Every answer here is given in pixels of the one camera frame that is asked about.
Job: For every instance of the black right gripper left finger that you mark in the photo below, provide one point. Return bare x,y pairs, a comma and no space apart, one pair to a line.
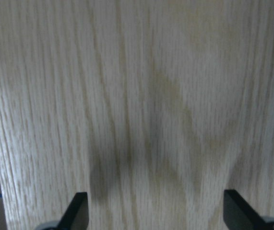
76,216

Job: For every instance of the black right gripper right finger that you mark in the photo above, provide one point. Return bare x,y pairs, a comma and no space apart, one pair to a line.
239,215

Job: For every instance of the light wooden drawer cabinet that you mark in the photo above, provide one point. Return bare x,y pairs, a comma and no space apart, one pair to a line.
152,107

